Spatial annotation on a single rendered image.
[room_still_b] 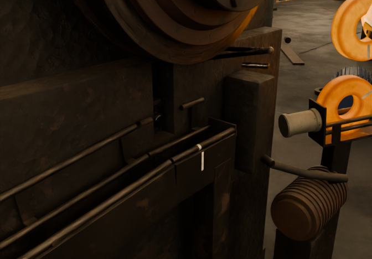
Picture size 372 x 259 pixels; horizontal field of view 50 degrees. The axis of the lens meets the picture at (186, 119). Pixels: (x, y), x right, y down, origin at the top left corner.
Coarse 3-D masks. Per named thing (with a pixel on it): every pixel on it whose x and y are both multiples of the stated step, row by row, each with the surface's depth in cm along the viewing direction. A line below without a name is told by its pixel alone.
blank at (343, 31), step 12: (348, 0) 89; (360, 0) 88; (336, 12) 91; (348, 12) 88; (360, 12) 89; (336, 24) 90; (348, 24) 89; (336, 36) 90; (348, 36) 90; (336, 48) 93; (348, 48) 91; (360, 48) 92; (360, 60) 93
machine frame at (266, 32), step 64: (0, 0) 57; (64, 0) 65; (0, 64) 60; (64, 64) 68; (128, 64) 73; (192, 64) 85; (0, 128) 56; (64, 128) 64; (0, 192) 59; (64, 192) 68; (256, 192) 124; (0, 256) 61; (128, 256) 85; (192, 256) 104; (256, 256) 137
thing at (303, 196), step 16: (288, 192) 97; (304, 192) 96; (320, 192) 97; (336, 192) 101; (272, 208) 100; (288, 208) 95; (304, 208) 93; (320, 208) 94; (336, 208) 101; (288, 224) 96; (304, 224) 93; (320, 224) 94; (288, 240) 102; (304, 240) 96; (320, 240) 102; (288, 256) 103; (304, 256) 100; (320, 256) 105
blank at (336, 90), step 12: (336, 84) 97; (348, 84) 98; (360, 84) 98; (324, 96) 98; (336, 96) 98; (360, 96) 100; (336, 108) 99; (360, 108) 101; (336, 120) 101; (348, 132) 103
